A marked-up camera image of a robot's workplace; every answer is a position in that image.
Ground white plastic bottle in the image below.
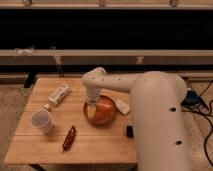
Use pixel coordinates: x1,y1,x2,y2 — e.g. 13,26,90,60
44,83,70,111

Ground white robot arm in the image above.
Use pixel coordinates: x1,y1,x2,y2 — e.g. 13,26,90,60
82,67,192,171

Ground dark red snack packet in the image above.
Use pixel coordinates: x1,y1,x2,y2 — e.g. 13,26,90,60
62,126,76,151

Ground white paper cup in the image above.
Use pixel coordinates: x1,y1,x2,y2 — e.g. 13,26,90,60
30,109,53,134

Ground black cables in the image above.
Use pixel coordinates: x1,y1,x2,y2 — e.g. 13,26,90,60
181,79,213,168

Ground blue object on floor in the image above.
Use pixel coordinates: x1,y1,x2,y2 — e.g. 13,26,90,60
182,90,200,106

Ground black rectangular device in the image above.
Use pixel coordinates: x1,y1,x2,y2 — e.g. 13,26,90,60
126,125,134,138

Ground wooden table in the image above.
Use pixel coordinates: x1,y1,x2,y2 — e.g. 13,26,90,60
4,78,136,165

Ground orange ceramic bowl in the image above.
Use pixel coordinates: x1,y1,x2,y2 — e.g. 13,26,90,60
83,95,117,126

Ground small white packet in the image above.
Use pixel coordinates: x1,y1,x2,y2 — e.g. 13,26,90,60
115,100,130,115

